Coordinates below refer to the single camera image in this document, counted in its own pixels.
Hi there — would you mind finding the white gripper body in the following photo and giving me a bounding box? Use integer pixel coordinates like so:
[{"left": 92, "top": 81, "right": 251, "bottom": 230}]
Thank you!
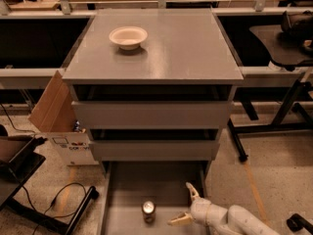
[{"left": 190, "top": 197, "right": 228, "bottom": 235}]

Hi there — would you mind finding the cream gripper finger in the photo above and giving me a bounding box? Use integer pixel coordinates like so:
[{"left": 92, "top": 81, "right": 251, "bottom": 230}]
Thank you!
[
  {"left": 167, "top": 212, "right": 194, "bottom": 226},
  {"left": 186, "top": 182, "right": 200, "bottom": 201}
]

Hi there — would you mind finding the orange soda can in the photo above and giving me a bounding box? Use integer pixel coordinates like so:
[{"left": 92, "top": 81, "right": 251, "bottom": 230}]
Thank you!
[{"left": 142, "top": 201, "right": 156, "bottom": 223}]

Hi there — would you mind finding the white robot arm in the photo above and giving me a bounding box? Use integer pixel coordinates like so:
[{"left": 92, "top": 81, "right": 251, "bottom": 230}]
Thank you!
[{"left": 167, "top": 182, "right": 280, "bottom": 235}]

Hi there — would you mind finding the grey open bottom drawer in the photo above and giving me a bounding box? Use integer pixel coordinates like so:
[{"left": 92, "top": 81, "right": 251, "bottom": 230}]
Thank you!
[{"left": 97, "top": 162, "right": 210, "bottom": 235}]

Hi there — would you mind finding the grey middle drawer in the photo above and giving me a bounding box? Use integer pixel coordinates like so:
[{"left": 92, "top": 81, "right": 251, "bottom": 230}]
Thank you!
[{"left": 90, "top": 129, "right": 219, "bottom": 161}]

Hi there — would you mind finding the grey drawer cabinet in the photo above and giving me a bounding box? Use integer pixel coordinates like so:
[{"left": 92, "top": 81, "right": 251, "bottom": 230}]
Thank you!
[{"left": 63, "top": 9, "right": 243, "bottom": 168}]

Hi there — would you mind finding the grey top drawer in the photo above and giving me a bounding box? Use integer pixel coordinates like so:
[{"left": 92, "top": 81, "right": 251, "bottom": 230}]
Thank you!
[{"left": 72, "top": 84, "right": 233, "bottom": 129}]

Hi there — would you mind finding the black caster bottom right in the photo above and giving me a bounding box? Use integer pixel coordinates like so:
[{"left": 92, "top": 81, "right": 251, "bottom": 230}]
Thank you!
[{"left": 287, "top": 213, "right": 313, "bottom": 235}]

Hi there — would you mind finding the cardboard box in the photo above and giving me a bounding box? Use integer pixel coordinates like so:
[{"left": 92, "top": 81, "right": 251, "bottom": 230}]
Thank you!
[{"left": 28, "top": 71, "right": 97, "bottom": 165}]

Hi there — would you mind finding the black side table top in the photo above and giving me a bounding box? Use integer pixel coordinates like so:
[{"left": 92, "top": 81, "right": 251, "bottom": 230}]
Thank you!
[{"left": 249, "top": 24, "right": 313, "bottom": 71}]

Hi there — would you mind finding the white paper bowl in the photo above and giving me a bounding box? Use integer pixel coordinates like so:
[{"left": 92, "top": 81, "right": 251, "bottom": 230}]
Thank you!
[{"left": 109, "top": 26, "right": 148, "bottom": 50}]

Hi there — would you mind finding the black desk stand left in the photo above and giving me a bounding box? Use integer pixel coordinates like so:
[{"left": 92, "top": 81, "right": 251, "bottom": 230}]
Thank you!
[{"left": 0, "top": 124, "right": 100, "bottom": 235}]

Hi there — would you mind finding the black cable on floor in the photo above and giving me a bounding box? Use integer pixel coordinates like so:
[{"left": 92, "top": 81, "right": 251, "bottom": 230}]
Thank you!
[{"left": 19, "top": 181, "right": 87, "bottom": 235}]

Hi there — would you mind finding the black table frame right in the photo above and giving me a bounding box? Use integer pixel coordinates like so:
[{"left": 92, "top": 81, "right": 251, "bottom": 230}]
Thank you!
[{"left": 228, "top": 80, "right": 313, "bottom": 163}]

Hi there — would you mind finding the metal railing frame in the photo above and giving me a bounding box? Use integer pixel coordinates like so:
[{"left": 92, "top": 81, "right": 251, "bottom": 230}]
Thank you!
[{"left": 1, "top": 0, "right": 312, "bottom": 86}]

